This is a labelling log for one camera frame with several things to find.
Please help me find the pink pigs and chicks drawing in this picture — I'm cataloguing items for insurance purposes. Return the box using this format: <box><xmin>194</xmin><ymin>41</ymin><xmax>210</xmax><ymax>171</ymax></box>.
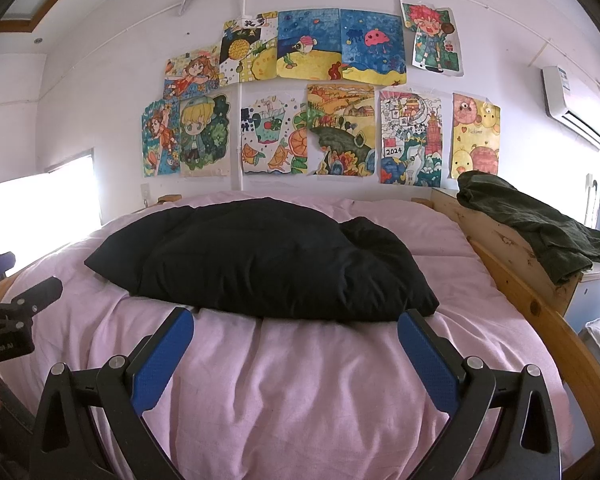
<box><xmin>450</xmin><ymin>91</ymin><xmax>502</xmax><ymax>181</ymax></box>

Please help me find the city buildings drawing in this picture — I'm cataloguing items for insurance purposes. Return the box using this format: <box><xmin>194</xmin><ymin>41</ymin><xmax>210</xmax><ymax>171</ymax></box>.
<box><xmin>377</xmin><ymin>85</ymin><xmax>444</xmax><ymax>188</ymax></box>

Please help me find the fish sea drawing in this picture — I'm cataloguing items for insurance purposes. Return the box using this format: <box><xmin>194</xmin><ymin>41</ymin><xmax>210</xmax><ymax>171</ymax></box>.
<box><xmin>276</xmin><ymin>7</ymin><xmax>343</xmax><ymax>81</ymax></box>

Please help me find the red-haired boy drawing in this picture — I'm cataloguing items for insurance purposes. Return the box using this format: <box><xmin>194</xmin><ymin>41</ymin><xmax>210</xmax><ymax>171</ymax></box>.
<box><xmin>399</xmin><ymin>0</ymin><xmax>466</xmax><ymax>78</ymax></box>

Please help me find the landscape fields drawing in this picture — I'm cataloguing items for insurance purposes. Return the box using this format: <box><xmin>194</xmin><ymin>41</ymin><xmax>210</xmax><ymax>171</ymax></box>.
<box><xmin>306</xmin><ymin>82</ymin><xmax>377</xmax><ymax>178</ymax></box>

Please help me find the white air conditioner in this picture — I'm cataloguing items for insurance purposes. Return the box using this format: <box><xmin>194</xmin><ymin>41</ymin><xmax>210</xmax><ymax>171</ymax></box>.
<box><xmin>541</xmin><ymin>64</ymin><xmax>600</xmax><ymax>151</ymax></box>

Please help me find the swimming girl drawing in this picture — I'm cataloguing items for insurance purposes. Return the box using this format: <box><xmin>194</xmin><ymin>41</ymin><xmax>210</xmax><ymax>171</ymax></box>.
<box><xmin>140</xmin><ymin>97</ymin><xmax>183</xmax><ymax>178</ymax></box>

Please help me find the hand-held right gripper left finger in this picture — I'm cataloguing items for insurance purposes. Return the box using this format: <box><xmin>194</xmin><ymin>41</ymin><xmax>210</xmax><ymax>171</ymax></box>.
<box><xmin>29</xmin><ymin>306</ymin><xmax>196</xmax><ymax>480</ymax></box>

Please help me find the white cabinet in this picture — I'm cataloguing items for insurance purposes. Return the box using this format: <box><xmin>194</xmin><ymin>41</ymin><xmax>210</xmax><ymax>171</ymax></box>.
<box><xmin>562</xmin><ymin>262</ymin><xmax>600</xmax><ymax>333</ymax></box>

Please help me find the drink cup and oranges drawing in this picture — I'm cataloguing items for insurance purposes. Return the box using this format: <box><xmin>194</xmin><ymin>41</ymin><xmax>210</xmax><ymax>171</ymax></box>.
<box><xmin>240</xmin><ymin>89</ymin><xmax>313</xmax><ymax>176</ymax></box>

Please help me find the dark green cloth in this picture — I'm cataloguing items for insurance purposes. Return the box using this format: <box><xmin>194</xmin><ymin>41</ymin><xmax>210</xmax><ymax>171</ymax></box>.
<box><xmin>456</xmin><ymin>170</ymin><xmax>600</xmax><ymax>287</ymax></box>

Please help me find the pink jellyfish drawing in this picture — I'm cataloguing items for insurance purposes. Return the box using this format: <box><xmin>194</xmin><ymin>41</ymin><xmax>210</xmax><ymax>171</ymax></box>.
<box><xmin>339</xmin><ymin>7</ymin><xmax>408</xmax><ymax>87</ymax></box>

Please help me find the blond-haired boy drawing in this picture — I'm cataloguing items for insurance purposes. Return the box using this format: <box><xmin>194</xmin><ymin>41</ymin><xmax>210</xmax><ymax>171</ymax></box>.
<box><xmin>178</xmin><ymin>91</ymin><xmax>232</xmax><ymax>178</ymax></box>

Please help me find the black padded jacket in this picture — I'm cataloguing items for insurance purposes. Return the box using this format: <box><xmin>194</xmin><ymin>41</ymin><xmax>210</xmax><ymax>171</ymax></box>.
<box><xmin>83</xmin><ymin>197</ymin><xmax>440</xmax><ymax>324</ymax></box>

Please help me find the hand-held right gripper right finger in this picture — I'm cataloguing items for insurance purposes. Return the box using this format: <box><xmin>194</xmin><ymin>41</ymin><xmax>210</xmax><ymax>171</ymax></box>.
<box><xmin>396</xmin><ymin>309</ymin><xmax>562</xmax><ymax>480</ymax></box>

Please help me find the wooden bed frame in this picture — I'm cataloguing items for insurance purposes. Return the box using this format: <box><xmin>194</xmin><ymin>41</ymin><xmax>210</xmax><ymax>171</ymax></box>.
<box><xmin>0</xmin><ymin>187</ymin><xmax>600</xmax><ymax>480</ymax></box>

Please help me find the pineapple drawing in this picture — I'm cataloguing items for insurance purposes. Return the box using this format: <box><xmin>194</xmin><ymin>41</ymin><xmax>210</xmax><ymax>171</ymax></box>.
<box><xmin>218</xmin><ymin>16</ymin><xmax>281</xmax><ymax>86</ymax></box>

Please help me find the pink bed blanket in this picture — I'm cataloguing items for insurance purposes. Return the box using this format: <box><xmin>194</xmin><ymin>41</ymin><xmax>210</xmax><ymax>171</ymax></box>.
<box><xmin>0</xmin><ymin>189</ymin><xmax>576</xmax><ymax>480</ymax></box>

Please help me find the orange-haired girl drawing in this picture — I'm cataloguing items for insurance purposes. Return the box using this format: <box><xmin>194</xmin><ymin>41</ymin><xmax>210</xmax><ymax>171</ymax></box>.
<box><xmin>162</xmin><ymin>42</ymin><xmax>228</xmax><ymax>101</ymax></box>

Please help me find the bright window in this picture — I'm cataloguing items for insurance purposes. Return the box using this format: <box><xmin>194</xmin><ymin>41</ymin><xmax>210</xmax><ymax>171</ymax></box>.
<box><xmin>0</xmin><ymin>152</ymin><xmax>104</xmax><ymax>263</ymax></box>

